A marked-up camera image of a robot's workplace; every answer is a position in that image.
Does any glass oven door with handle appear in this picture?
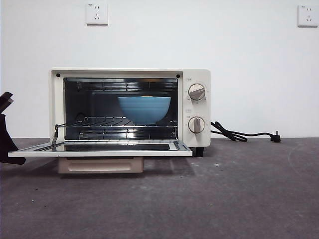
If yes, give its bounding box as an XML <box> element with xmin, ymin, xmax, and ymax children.
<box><xmin>7</xmin><ymin>138</ymin><xmax>194</xmax><ymax>174</ymax></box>

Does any blue ribbed bowl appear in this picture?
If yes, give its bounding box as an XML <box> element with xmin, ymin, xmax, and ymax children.
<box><xmin>117</xmin><ymin>96</ymin><xmax>171</xmax><ymax>125</ymax></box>

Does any beige oven control knob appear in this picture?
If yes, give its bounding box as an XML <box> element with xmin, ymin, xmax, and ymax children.
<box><xmin>188</xmin><ymin>83</ymin><xmax>206</xmax><ymax>102</ymax></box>
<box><xmin>187</xmin><ymin>117</ymin><xmax>205</xmax><ymax>134</ymax></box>

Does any cream Toshiba toaster oven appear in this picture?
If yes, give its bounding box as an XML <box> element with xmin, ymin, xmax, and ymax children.
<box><xmin>49</xmin><ymin>68</ymin><xmax>212</xmax><ymax>158</ymax></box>

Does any metal wire oven rack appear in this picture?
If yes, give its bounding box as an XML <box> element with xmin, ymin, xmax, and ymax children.
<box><xmin>55</xmin><ymin>116</ymin><xmax>179</xmax><ymax>130</ymax></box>

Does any white wall socket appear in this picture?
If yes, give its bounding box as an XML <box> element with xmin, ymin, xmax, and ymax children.
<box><xmin>297</xmin><ymin>4</ymin><xmax>319</xmax><ymax>28</ymax></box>
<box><xmin>86</xmin><ymin>3</ymin><xmax>109</xmax><ymax>26</ymax></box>

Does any black oven power cable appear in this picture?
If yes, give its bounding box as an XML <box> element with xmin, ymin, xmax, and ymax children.
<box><xmin>210</xmin><ymin>121</ymin><xmax>282</xmax><ymax>144</ymax></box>

